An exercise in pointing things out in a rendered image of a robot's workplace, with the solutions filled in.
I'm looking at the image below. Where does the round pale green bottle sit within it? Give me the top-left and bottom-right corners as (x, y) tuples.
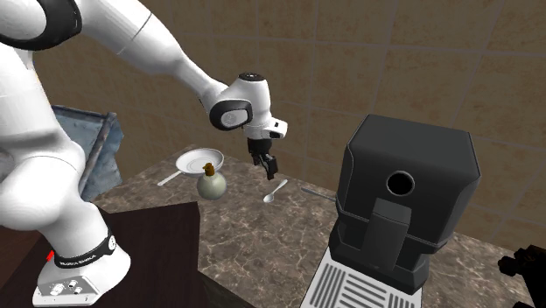
(196, 162), (228, 201)

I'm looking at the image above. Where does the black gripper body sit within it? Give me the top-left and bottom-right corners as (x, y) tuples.
(247, 137), (274, 166)

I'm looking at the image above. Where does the black coffee machine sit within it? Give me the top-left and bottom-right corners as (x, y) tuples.
(299, 113), (482, 308)

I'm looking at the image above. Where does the dark brown robot stand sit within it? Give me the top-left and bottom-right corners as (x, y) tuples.
(0, 201), (253, 308)

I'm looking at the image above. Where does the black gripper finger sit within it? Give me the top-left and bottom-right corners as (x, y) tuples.
(257, 152), (279, 181)

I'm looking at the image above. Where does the white spoon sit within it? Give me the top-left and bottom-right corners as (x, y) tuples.
(262, 178), (289, 204)

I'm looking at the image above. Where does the grey metal utensil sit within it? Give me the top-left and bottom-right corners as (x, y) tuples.
(300, 186), (338, 202)

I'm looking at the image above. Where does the white frying pan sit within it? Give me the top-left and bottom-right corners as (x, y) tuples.
(157, 147), (225, 187)

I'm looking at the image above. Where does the black angular object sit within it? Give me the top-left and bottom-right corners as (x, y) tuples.
(497, 243), (546, 308)

